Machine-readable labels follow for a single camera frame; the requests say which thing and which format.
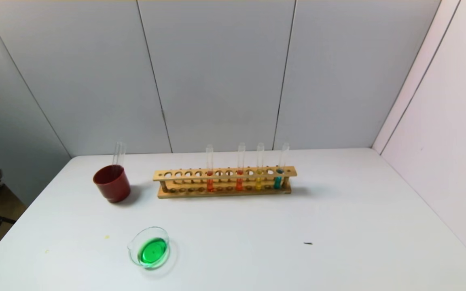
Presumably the teal pigment glass test tube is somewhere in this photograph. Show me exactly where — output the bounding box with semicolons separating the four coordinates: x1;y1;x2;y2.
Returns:
274;142;290;190

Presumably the orange pigment glass test tube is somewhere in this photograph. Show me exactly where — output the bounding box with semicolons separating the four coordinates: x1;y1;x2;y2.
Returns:
206;144;214;192
236;142;246;191

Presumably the dark red plastic cup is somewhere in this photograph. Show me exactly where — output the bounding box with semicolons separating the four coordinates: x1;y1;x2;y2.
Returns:
93;164;131;203

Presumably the blue pigment glass test tube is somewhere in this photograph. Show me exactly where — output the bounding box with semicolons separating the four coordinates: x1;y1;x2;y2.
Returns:
112;142;120;178

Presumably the clear glass dish with spout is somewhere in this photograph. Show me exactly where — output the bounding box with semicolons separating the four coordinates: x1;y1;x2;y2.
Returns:
127;226;172;269

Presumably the wooden test tube rack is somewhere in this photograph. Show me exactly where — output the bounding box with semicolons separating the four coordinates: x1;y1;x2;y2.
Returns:
153;166;298;198

